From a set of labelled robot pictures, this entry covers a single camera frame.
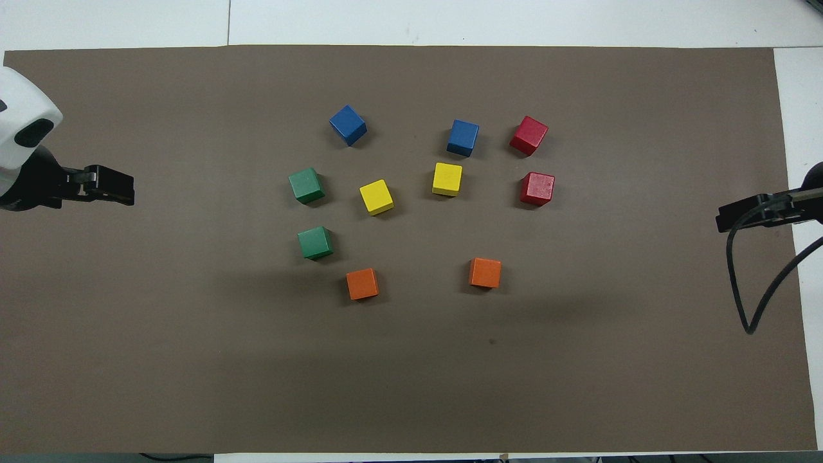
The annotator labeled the yellow wooden block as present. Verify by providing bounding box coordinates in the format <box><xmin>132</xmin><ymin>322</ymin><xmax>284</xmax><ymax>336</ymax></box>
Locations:
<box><xmin>359</xmin><ymin>179</ymin><xmax>395</xmax><ymax>216</ymax></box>
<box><xmin>432</xmin><ymin>162</ymin><xmax>464</xmax><ymax>197</ymax></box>

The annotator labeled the brown table mat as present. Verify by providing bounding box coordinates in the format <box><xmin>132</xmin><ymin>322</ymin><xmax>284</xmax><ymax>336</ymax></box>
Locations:
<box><xmin>0</xmin><ymin>44</ymin><xmax>818</xmax><ymax>455</ymax></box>

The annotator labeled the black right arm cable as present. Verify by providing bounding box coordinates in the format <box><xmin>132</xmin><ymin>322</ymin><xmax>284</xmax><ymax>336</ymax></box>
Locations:
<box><xmin>725</xmin><ymin>192</ymin><xmax>823</xmax><ymax>336</ymax></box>

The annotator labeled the red wooden block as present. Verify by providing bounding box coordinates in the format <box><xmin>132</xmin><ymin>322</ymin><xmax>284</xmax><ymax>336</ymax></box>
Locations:
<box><xmin>520</xmin><ymin>172</ymin><xmax>556</xmax><ymax>207</ymax></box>
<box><xmin>510</xmin><ymin>116</ymin><xmax>549</xmax><ymax>156</ymax></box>

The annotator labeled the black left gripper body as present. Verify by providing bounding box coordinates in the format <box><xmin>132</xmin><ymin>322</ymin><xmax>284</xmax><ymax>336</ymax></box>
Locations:
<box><xmin>0</xmin><ymin>145</ymin><xmax>86</xmax><ymax>212</ymax></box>

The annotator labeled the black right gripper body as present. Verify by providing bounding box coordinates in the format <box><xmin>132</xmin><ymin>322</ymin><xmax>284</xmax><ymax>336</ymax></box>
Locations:
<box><xmin>797</xmin><ymin>161</ymin><xmax>823</xmax><ymax>226</ymax></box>

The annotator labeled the green wooden block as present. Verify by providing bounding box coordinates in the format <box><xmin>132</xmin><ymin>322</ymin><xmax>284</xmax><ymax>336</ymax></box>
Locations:
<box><xmin>297</xmin><ymin>226</ymin><xmax>334</xmax><ymax>261</ymax></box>
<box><xmin>288</xmin><ymin>167</ymin><xmax>325</xmax><ymax>205</ymax></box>

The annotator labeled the blue wooden block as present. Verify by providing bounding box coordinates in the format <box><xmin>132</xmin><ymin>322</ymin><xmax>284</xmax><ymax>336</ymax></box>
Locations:
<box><xmin>329</xmin><ymin>105</ymin><xmax>368</xmax><ymax>147</ymax></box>
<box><xmin>447</xmin><ymin>120</ymin><xmax>480</xmax><ymax>158</ymax></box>

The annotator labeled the orange wooden block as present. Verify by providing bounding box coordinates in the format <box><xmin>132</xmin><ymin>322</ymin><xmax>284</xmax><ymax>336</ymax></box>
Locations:
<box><xmin>469</xmin><ymin>257</ymin><xmax>502</xmax><ymax>289</ymax></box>
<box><xmin>346</xmin><ymin>268</ymin><xmax>380</xmax><ymax>301</ymax></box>

